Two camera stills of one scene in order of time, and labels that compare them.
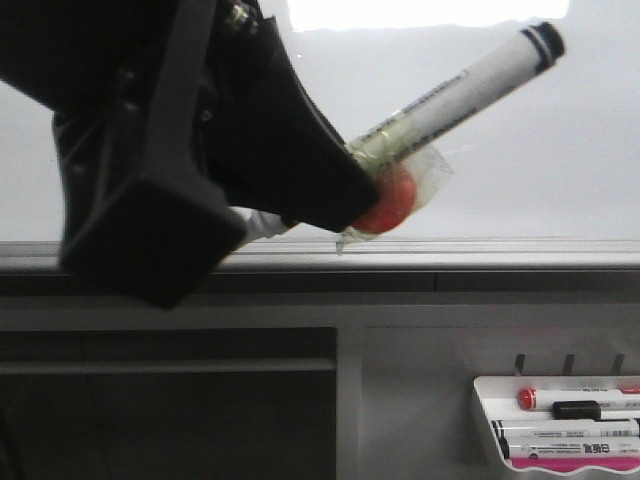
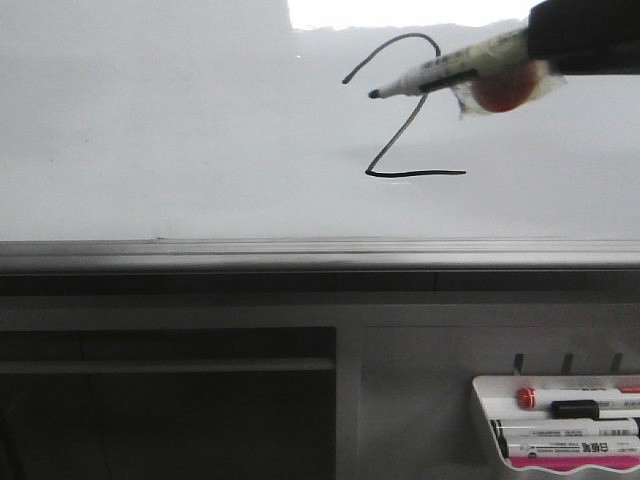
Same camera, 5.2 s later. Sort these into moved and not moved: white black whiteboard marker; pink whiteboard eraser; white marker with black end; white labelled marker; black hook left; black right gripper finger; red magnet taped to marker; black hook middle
Moved: red magnet taped to marker; black right gripper finger; white black whiteboard marker
Not moved: black hook middle; white labelled marker; white marker with black end; pink whiteboard eraser; black hook left
